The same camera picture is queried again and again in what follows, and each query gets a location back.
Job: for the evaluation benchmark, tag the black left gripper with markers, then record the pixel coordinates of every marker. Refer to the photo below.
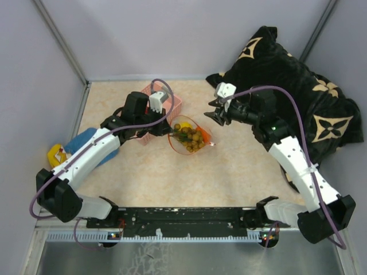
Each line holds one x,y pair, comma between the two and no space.
163,128

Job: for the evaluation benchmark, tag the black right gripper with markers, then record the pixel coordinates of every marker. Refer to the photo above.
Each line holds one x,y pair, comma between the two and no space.
219,114

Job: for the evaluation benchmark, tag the pink plastic basket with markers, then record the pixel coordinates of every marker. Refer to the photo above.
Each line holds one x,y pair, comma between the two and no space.
144,140

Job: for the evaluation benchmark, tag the red orange tangerine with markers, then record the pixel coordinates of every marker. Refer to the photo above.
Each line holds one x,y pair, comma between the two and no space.
206,136

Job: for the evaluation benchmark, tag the yellow lemon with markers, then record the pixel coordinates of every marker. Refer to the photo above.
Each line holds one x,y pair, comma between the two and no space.
185,125

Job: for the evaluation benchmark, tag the brown longan bunch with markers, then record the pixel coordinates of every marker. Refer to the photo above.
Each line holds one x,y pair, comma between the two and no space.
190,139

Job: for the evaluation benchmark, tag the clear zip top bag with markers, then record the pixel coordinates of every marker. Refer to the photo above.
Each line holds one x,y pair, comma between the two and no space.
179,148

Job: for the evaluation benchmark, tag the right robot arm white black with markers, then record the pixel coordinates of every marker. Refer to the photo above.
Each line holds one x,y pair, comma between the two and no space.
325,212

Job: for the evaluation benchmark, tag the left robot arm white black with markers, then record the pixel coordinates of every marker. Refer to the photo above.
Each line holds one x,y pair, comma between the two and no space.
57,188

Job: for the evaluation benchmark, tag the blue cloth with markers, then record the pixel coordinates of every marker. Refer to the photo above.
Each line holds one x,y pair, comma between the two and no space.
78,141

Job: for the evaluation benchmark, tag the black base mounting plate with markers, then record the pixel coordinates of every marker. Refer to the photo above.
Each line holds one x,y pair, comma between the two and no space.
183,222

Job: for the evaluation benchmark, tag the black floral pillow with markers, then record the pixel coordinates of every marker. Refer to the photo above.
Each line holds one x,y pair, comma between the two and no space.
330,119

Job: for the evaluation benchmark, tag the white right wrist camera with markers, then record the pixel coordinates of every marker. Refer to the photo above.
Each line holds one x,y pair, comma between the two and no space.
225,91

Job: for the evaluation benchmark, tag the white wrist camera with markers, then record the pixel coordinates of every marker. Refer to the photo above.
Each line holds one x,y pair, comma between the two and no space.
156,101
225,91

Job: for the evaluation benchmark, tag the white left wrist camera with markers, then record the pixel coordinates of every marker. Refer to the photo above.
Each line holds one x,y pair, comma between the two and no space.
156,101

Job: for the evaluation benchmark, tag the white slotted cable duct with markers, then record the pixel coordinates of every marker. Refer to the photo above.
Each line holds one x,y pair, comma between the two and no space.
108,236

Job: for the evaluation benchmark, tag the aluminium frame rail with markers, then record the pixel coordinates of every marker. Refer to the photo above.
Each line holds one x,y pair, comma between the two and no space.
314,226

